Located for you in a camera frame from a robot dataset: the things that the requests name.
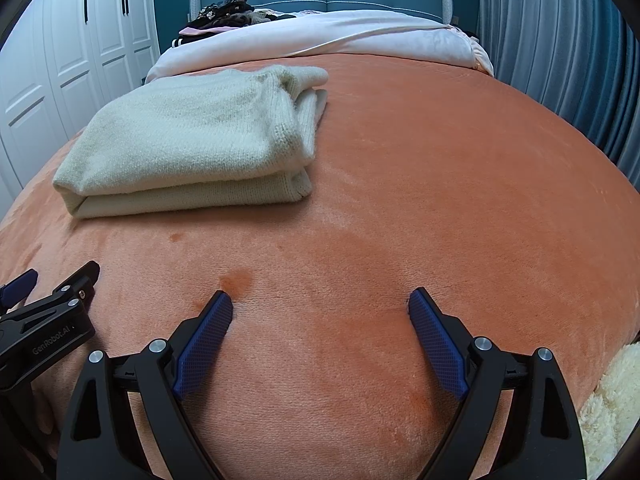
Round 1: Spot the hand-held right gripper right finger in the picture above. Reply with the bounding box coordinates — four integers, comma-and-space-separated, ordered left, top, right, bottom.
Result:
407, 287, 587, 480

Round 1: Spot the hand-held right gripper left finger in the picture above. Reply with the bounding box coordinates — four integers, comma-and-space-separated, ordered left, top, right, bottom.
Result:
56, 290, 234, 480

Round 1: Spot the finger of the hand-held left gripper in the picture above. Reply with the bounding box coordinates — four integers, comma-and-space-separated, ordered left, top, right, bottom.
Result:
0, 268, 39, 313
12, 260, 101, 322

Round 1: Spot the cream knitted cardigan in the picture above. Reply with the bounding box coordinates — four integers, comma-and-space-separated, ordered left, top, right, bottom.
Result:
51, 65, 330, 220

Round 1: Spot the pile of dark clothes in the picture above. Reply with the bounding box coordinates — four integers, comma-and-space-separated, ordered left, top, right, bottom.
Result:
172, 0, 301, 41

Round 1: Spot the orange plush blanket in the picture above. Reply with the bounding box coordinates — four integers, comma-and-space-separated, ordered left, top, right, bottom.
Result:
0, 52, 640, 480

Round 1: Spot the white fluffy blanket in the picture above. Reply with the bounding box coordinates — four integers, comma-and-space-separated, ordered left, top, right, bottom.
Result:
577, 342, 640, 480

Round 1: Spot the white panelled wardrobe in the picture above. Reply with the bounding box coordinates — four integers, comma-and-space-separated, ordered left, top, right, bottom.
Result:
0, 0, 161, 206

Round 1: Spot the white pink duvet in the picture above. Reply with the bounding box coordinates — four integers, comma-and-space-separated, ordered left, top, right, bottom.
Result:
145, 9, 496, 83

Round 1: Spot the blue grey curtain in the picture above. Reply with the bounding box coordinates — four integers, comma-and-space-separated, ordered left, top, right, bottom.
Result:
475, 0, 640, 186

